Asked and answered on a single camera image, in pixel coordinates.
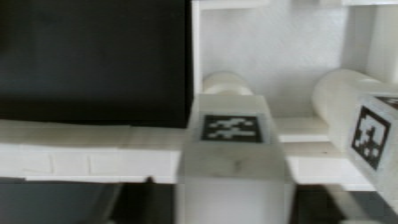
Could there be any white chair leg block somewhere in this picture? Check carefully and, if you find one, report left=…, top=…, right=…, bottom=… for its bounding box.
left=312, top=69, right=398, bottom=213
left=177, top=72, right=296, bottom=224

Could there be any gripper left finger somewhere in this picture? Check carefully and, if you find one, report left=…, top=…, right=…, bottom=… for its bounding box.
left=0, top=175, right=157, bottom=224

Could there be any white U-shaped fence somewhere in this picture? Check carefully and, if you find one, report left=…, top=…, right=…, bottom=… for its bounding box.
left=0, top=118, right=374, bottom=191

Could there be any white chair seat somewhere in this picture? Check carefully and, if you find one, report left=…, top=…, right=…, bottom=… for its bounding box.
left=193, top=0, right=398, bottom=142

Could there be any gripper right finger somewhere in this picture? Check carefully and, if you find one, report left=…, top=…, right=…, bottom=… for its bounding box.
left=296, top=184, right=398, bottom=224

